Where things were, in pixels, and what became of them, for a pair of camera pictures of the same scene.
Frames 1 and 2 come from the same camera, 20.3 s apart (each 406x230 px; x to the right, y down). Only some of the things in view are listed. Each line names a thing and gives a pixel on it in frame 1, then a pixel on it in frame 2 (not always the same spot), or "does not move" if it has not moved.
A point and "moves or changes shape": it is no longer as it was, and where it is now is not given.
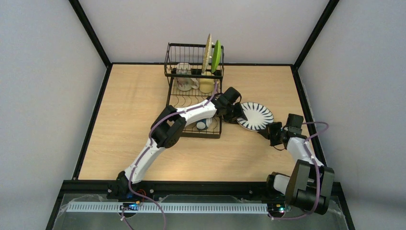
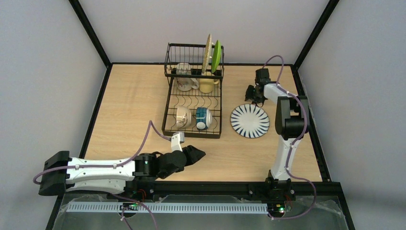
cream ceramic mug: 186,84 does not move
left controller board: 129,206 does not move
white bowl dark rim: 201,124 does not move
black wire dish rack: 195,72 does not move
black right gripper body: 272,132 -> 252,93
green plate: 216,57 does not move
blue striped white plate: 258,115 moves or changes shape
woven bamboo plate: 207,55 does not move
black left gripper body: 231,113 -> 185,155
